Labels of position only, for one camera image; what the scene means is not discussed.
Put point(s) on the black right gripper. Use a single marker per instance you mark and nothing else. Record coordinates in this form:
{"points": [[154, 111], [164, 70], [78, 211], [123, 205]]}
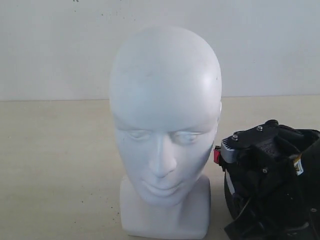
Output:
{"points": [[277, 173]]}

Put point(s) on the black helmet with visor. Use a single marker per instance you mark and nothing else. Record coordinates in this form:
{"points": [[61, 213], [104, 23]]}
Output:
{"points": [[234, 202]]}

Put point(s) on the white mannequin head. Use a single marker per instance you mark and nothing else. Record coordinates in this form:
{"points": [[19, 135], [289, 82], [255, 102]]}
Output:
{"points": [[165, 95]]}

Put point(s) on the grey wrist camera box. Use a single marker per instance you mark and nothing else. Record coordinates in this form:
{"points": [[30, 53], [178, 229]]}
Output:
{"points": [[224, 152]]}

